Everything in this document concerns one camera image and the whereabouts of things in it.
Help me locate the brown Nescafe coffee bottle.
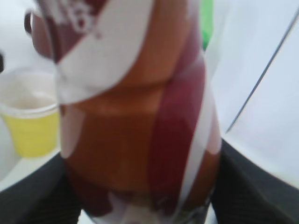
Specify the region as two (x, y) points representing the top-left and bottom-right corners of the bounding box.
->
(37, 0), (221, 224)

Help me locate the dark red mug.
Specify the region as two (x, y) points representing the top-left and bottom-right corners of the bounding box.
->
(24, 10), (52, 59)

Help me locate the green soda bottle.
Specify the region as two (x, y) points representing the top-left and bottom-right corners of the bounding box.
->
(199, 0), (214, 51)

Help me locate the yellow paper cup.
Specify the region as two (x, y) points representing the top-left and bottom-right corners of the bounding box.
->
(0, 68), (59, 158)

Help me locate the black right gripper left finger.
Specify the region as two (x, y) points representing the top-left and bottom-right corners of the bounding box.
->
(0, 156), (82, 224)

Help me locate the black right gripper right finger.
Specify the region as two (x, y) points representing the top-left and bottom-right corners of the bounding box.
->
(212, 140), (299, 224)

